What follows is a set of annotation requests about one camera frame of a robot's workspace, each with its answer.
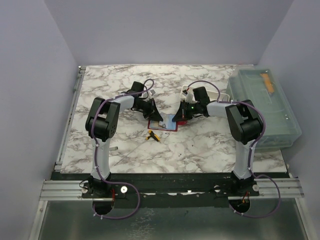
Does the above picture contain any orange tool in box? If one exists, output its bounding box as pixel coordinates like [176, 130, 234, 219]
[260, 73, 275, 94]

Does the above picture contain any clear plastic storage box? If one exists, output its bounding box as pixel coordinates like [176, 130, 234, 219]
[226, 65, 302, 151]

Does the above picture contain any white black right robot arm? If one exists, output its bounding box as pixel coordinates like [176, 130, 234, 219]
[172, 86, 266, 196]

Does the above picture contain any red card holder wallet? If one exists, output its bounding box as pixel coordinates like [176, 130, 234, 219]
[147, 112, 188, 132]

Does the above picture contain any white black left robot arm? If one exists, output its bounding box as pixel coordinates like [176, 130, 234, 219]
[85, 79, 163, 198]

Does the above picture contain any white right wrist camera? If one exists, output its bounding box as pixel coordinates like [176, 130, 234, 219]
[182, 90, 195, 104]

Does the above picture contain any black aluminium mounting rail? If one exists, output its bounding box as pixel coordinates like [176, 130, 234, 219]
[39, 172, 305, 209]

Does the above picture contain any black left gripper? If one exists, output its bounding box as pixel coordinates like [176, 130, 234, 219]
[134, 98, 163, 122]

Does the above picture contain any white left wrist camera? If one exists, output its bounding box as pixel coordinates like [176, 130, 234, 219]
[148, 89, 156, 98]

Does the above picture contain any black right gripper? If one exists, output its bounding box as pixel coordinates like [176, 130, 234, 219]
[172, 100, 200, 123]

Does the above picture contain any white rectangular plastic tray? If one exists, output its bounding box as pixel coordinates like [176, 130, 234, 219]
[179, 85, 230, 103]

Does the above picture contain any yellow black T-handle hex key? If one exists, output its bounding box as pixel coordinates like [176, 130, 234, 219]
[114, 130, 161, 166]

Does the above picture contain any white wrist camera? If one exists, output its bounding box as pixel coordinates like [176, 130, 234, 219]
[182, 90, 195, 104]
[148, 89, 156, 98]

